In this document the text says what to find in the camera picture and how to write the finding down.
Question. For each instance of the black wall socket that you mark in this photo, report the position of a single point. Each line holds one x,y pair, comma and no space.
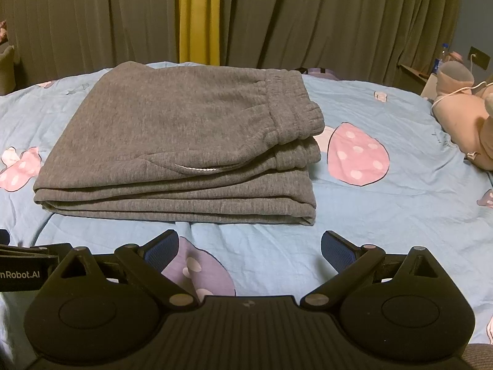
479,58

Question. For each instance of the wooden nightstand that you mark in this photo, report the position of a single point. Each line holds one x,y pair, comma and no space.
414,77

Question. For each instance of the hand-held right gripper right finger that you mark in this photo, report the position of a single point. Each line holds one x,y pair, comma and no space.
339,252

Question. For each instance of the grey fabric object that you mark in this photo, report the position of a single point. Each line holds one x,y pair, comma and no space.
5,69

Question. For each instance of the yellow curtain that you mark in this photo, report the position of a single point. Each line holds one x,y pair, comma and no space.
198,15

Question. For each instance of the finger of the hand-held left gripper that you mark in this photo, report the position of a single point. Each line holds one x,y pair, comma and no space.
27,249

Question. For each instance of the clear water bottle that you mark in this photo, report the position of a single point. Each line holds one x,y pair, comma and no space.
442,59

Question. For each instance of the grey curtain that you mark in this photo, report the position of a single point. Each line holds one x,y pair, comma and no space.
92,19
339,19

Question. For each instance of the blue printed bed sheet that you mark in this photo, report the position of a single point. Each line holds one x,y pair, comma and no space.
385,208

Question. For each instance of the beige plush toy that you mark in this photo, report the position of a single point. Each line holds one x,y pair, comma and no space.
462,119

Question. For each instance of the grey pants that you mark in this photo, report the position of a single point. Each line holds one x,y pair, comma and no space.
165,135

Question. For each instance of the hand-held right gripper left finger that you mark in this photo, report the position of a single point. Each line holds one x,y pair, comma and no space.
163,250

